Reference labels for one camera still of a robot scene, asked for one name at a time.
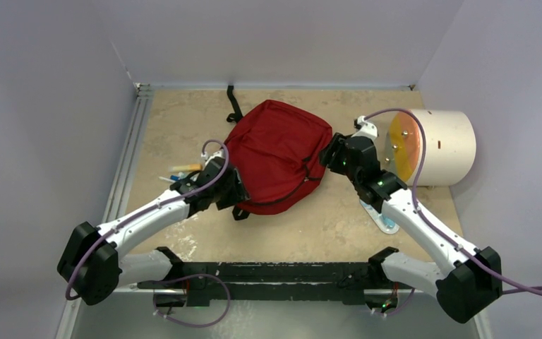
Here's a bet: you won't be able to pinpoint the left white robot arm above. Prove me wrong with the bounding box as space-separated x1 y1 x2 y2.
56 156 249 305

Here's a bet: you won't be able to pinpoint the light blue pencil case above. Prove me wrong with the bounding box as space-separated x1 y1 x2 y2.
359 200 400 235

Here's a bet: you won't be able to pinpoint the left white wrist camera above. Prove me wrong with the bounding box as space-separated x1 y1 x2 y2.
200 149 225 168

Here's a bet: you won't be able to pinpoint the thin yellow-green pen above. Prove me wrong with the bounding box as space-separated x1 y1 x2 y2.
158 177 175 184

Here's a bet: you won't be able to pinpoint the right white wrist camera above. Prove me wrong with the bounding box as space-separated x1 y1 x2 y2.
351 116 378 141

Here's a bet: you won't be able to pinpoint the white cylinder with coloured disc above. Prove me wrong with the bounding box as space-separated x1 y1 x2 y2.
383 109 476 186

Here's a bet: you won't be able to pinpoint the aluminium frame rails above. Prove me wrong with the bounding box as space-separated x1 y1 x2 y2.
56 85 502 323

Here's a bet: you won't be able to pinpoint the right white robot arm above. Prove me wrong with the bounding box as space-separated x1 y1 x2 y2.
319 133 503 323

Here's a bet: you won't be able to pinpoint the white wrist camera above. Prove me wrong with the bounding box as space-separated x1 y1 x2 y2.
351 116 378 141
200 149 225 168

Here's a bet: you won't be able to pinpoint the red backpack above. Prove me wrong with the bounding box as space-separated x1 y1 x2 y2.
224 85 333 220

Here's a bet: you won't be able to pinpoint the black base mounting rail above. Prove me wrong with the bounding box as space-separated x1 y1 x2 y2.
138 262 411 307

